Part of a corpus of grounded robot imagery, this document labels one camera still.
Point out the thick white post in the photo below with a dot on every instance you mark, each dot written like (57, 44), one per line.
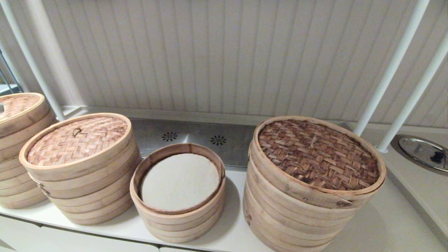
(54, 52)

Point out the white round steamer liner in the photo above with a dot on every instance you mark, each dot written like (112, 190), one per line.
(180, 181)

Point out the grey metal shelf rack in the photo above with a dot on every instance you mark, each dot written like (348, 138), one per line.
(7, 89)

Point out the thin white pole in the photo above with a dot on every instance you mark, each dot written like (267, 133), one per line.
(37, 70)
(392, 66)
(411, 105)

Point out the woven bamboo lid with loop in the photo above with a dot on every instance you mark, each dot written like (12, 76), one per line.
(77, 145)

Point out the large dark-lidded bamboo steamer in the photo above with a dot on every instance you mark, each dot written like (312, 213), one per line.
(315, 156)

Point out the stainless steel vent panel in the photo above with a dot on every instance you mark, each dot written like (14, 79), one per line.
(196, 139)

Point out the small bamboo steamer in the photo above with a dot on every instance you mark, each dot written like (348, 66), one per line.
(178, 226)

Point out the large bamboo steamer basket stack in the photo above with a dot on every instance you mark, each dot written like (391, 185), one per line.
(287, 227)

